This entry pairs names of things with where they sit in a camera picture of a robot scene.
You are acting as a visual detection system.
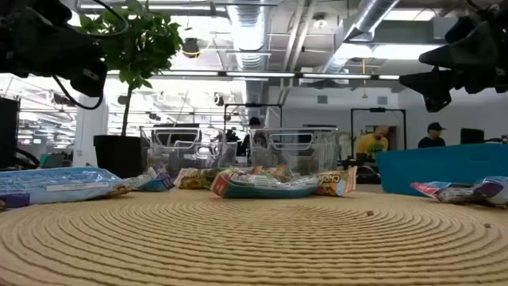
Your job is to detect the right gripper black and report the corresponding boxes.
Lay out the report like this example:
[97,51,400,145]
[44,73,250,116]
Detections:
[398,3,508,113]

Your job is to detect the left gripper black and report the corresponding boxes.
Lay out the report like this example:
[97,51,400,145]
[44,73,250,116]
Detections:
[0,0,108,99]

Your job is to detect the blue wrapper granola bar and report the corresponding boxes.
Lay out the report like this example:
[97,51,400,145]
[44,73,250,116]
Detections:
[0,166,132,211]

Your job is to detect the pink purple wrapper granola bar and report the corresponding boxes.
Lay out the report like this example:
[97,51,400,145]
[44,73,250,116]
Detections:
[410,176,508,207]

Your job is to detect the purple yellow granola bar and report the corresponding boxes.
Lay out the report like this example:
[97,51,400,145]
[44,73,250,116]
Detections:
[173,166,223,191]
[122,164,175,193]

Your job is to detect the green orange granola bar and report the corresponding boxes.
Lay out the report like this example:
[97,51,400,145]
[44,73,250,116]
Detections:
[315,165,358,198]
[241,164,295,180]

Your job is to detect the clear plastic bin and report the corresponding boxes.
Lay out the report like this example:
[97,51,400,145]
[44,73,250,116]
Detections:
[139,126,238,178]
[248,126,341,176]

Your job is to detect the teal white snack packet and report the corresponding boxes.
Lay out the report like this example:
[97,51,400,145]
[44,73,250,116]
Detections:
[210,169,321,199]

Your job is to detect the small black monitor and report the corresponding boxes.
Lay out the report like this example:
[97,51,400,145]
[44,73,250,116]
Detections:
[460,127,486,145]

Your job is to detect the person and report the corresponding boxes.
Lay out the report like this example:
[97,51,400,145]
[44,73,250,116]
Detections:
[237,116,267,157]
[356,125,391,160]
[417,122,448,149]

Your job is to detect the large black monitor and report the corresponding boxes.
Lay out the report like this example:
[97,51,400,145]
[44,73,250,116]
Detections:
[0,97,21,170]

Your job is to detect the blue plastic box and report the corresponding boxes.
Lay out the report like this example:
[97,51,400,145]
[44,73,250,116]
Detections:
[375,142,508,198]

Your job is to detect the green plant in black pot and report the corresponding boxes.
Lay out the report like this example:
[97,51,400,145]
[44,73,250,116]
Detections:
[77,0,183,179]

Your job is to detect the black hanging ceiling speaker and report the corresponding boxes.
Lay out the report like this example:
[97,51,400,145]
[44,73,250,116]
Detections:
[181,37,202,60]

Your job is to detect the ceiling strip light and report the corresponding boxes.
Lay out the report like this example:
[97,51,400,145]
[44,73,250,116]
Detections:
[106,69,401,82]

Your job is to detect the round woven tan placemat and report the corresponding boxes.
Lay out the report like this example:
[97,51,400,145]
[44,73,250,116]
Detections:
[0,186,508,286]

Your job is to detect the black metal frame stand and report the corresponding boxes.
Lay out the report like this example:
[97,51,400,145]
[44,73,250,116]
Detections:
[223,102,284,130]
[350,106,408,151]

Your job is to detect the silver ceiling duct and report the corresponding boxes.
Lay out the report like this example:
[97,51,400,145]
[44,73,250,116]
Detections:
[319,0,401,75]
[226,0,273,72]

